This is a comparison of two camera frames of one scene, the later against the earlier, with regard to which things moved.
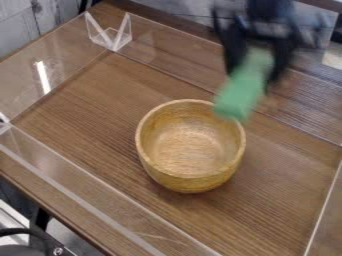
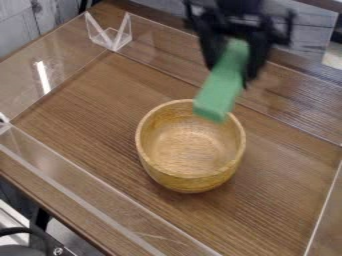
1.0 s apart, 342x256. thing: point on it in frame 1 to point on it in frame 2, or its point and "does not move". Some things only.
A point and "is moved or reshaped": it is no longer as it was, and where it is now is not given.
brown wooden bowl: x=189 y=144 does not move
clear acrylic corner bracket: x=110 y=38 does not move
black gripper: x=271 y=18 to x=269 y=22
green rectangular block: x=240 y=95 is moved or reshaped
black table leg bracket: x=45 y=242 does not move
